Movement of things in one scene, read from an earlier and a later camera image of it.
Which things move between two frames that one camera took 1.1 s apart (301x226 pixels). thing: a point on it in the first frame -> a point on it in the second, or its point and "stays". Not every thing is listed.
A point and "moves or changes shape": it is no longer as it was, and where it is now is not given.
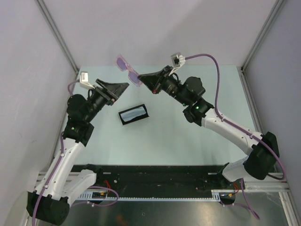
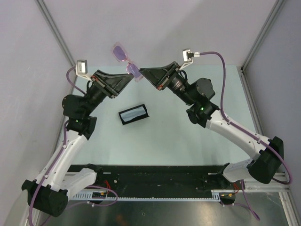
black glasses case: [133, 114] stays
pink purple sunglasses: [123, 64] moves or changes shape
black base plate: [156, 178] stays
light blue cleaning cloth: [131, 114] stays
